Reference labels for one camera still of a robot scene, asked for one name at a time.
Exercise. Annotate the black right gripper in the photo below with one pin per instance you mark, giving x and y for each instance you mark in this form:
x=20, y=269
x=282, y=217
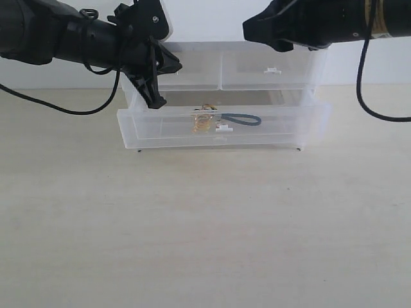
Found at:
x=313, y=24

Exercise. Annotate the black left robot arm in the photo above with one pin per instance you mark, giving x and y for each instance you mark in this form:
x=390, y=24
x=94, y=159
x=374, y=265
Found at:
x=36, y=32

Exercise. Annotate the clear wide drawer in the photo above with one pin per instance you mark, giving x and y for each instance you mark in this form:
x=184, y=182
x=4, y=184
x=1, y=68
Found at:
x=283, y=112
x=220, y=141

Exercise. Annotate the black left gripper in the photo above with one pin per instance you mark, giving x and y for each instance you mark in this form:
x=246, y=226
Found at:
x=143, y=58

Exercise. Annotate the white plastic drawer cabinet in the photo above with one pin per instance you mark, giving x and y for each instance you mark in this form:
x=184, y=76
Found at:
x=212, y=26

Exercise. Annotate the clear wide bottom drawer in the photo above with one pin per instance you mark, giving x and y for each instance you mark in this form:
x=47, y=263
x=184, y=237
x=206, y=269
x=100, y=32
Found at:
x=220, y=141

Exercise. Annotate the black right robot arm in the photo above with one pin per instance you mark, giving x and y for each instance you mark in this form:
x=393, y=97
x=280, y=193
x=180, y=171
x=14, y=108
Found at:
x=393, y=21

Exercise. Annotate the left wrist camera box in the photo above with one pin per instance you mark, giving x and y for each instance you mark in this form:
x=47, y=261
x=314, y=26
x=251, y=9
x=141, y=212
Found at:
x=153, y=20

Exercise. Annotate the gold keychain with black strap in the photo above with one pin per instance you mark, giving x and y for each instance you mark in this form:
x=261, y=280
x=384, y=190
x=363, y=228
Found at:
x=207, y=118

